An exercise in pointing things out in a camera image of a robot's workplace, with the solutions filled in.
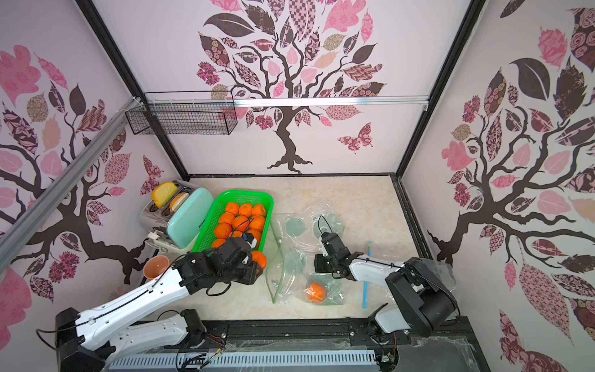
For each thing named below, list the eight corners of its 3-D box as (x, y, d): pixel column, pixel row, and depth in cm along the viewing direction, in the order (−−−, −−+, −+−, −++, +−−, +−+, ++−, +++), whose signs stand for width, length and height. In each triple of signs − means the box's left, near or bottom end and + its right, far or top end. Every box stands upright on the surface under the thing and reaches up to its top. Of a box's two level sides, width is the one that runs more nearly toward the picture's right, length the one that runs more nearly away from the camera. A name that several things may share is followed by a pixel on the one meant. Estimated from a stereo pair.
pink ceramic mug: (157, 284, 86) (144, 275, 79) (153, 272, 89) (140, 262, 82) (178, 272, 89) (168, 262, 82) (174, 260, 92) (163, 250, 85)
